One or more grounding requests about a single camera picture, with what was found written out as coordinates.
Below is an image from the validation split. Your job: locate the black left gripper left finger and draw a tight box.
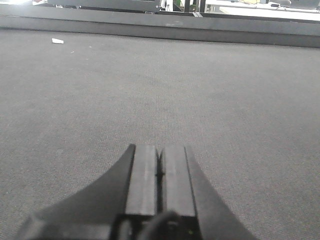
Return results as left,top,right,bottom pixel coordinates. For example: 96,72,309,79
15,144,158,240

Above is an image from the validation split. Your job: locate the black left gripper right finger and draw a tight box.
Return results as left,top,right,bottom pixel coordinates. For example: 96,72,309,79
160,145,256,240

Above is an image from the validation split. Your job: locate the small white paper scrap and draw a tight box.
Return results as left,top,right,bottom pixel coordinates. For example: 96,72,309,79
51,38,64,44

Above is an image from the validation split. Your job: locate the white background table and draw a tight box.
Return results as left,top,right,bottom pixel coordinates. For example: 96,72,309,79
204,0,320,21

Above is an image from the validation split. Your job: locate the dark grey conveyor side rail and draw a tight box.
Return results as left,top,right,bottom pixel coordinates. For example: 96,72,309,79
0,4,320,48

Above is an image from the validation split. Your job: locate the black metal frame post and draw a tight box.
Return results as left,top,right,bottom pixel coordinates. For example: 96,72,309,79
184,0,206,13

